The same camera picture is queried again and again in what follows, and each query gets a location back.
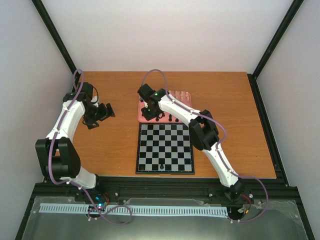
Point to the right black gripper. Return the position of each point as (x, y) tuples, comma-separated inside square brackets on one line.
[(148, 117)]

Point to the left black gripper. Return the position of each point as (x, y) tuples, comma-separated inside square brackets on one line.
[(104, 114)]

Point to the black rook chess piece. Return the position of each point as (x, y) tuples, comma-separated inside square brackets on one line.
[(141, 167)]

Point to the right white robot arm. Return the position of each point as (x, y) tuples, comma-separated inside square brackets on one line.
[(203, 134)]

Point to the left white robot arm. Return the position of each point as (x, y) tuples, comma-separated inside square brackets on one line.
[(57, 156)]

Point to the left controller circuit board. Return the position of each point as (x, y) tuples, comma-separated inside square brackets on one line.
[(102, 201)]

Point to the pink plastic tray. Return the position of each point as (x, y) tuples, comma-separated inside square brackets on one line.
[(182, 96)]

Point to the black white chessboard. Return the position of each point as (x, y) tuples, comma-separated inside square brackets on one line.
[(164, 143)]

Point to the clear acrylic cover sheet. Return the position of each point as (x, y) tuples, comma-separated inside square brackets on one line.
[(281, 221)]

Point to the left black corner post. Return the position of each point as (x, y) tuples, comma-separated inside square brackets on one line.
[(44, 15)]

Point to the black corner post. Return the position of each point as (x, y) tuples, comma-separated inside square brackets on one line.
[(283, 26), (44, 15)]

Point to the light blue slotted cable duct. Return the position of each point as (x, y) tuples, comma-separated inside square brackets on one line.
[(136, 210)]

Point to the black aluminium frame base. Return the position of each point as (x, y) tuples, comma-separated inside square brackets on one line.
[(206, 190)]

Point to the right black corner post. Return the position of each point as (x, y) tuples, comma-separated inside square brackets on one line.
[(283, 26)]

